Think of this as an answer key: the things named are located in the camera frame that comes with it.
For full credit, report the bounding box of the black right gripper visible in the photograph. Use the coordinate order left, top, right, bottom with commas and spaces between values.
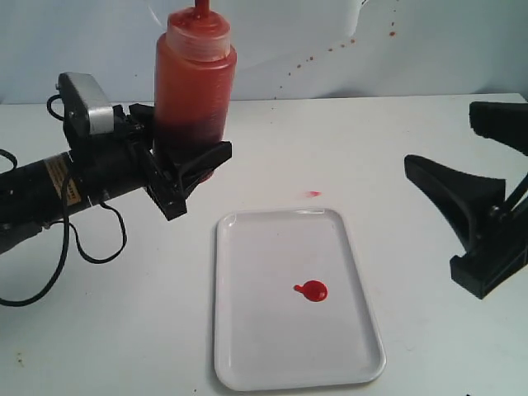
403, 154, 527, 299

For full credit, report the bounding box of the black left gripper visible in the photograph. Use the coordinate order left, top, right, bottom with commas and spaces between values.
65, 103, 232, 220

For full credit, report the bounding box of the red sauce squeeze bottle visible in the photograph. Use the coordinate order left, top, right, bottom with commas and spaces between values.
153, 1, 238, 167

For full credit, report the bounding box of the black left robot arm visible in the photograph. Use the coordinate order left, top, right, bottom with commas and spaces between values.
1, 104, 232, 249

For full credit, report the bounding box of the small red table stain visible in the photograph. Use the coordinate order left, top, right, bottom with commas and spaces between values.
304, 191, 322, 198

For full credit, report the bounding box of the red sauce blob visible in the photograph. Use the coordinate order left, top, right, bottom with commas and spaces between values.
293, 280, 328, 302

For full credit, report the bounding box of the white backdrop sheet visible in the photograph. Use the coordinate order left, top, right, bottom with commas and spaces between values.
1, 1, 527, 104

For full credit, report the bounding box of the white rectangular plastic tray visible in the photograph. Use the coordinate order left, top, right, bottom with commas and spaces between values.
214, 208, 386, 391

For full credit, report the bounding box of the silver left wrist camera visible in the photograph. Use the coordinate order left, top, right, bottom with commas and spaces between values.
58, 72, 114, 138

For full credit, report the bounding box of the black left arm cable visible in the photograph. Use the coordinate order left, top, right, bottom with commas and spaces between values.
0, 93, 127, 307

